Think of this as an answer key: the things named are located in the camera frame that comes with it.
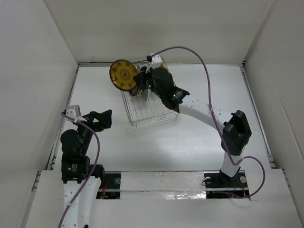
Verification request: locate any yellow brown patterned plate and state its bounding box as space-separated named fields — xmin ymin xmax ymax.
xmin=109 ymin=59 xmax=138 ymax=92

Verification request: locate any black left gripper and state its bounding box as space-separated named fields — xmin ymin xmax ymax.
xmin=73 ymin=109 xmax=111 ymax=154

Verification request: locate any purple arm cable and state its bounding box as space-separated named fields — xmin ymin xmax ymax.
xmin=147 ymin=46 xmax=266 ymax=199
xmin=58 ymin=111 xmax=100 ymax=228

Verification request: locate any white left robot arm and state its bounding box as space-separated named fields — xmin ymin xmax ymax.
xmin=58 ymin=105 xmax=112 ymax=228

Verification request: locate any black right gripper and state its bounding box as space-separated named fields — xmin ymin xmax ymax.
xmin=134 ymin=66 xmax=164 ymax=100

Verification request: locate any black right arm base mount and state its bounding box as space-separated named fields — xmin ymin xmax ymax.
xmin=201 ymin=172 xmax=249 ymax=199

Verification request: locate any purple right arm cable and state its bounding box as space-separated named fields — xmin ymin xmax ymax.
xmin=147 ymin=46 xmax=266 ymax=199

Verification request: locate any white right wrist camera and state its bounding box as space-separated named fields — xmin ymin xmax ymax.
xmin=146 ymin=55 xmax=163 ymax=72

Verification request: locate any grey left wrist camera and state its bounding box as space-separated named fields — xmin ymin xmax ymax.
xmin=63 ymin=104 xmax=81 ymax=119

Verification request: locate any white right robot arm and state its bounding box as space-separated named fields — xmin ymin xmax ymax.
xmin=133 ymin=67 xmax=252 ymax=187

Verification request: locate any metal wire dish rack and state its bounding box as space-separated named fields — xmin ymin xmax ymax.
xmin=120 ymin=59 xmax=183 ymax=129

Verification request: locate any light green rectangular dish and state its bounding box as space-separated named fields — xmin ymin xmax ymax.
xmin=141 ymin=89 xmax=150 ymax=102

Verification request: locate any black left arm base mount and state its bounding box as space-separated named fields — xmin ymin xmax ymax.
xmin=96 ymin=172 xmax=121 ymax=200

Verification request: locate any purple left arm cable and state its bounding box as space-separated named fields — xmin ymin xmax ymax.
xmin=58 ymin=111 xmax=100 ymax=228

